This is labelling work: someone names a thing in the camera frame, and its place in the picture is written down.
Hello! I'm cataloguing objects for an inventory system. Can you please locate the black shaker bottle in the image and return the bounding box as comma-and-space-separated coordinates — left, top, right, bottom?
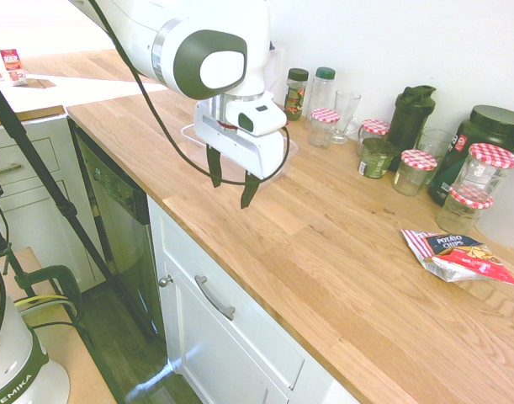
385, 84, 437, 173

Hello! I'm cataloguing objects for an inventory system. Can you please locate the large glass jar gingham lid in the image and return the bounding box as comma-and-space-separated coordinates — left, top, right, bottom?
453, 142, 514, 199

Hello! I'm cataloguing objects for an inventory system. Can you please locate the brown cardboard sheet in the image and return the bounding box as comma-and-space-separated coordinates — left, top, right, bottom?
24, 77, 57, 91

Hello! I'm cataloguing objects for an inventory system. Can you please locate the clear glass mug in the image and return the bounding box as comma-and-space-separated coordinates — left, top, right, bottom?
329, 88, 363, 146

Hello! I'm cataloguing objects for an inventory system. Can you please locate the black stainless dishwasher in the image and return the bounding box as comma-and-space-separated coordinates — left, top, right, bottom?
68, 119, 168, 338

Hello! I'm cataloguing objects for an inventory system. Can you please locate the glass jar red gingham lid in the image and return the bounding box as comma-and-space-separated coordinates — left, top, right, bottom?
356, 118, 391, 157
434, 183, 495, 237
307, 107, 341, 150
391, 148, 439, 198

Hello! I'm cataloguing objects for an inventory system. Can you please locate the red white carton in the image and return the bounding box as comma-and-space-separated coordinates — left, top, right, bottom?
0, 47, 24, 74

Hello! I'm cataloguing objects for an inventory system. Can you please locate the clear glass tumbler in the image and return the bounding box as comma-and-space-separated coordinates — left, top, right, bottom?
415, 126, 455, 170

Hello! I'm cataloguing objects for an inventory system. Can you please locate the silver drawer bar handle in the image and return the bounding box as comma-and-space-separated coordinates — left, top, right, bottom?
193, 274, 237, 322

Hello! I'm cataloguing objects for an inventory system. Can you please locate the green metal clamp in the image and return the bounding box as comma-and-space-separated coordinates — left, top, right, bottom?
11, 263, 84, 330

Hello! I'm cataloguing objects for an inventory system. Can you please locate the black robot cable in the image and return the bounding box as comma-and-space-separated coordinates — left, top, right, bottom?
87, 0, 292, 187

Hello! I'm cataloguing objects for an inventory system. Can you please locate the green cup dark lid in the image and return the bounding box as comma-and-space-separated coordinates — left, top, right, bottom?
357, 137, 401, 180

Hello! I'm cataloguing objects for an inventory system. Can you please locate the small red white packet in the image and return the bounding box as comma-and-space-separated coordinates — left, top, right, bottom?
5, 69, 29, 88

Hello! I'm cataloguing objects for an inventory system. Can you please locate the yellow cable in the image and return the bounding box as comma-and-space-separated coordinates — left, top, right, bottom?
13, 293, 79, 316

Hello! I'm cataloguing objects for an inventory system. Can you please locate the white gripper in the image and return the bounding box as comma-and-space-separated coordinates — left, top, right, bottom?
193, 99, 289, 210

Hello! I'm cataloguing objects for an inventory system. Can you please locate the white grey wrist camera box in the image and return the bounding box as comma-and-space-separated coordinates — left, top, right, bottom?
236, 102, 289, 139

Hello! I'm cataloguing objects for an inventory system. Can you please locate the red potato chip bag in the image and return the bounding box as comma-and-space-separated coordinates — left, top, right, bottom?
400, 228, 514, 288

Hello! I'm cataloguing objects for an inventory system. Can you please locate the large dark protein tub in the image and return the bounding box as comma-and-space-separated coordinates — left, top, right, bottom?
427, 104, 514, 208

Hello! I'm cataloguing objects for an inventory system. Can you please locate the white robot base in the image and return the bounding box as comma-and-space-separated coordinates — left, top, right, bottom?
0, 268, 72, 404

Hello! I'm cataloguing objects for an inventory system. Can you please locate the clear bottle green lid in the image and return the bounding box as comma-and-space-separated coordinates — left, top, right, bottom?
309, 66, 336, 124

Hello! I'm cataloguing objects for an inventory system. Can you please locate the spice jar dark green lid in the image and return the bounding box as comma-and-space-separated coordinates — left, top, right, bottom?
283, 67, 310, 122

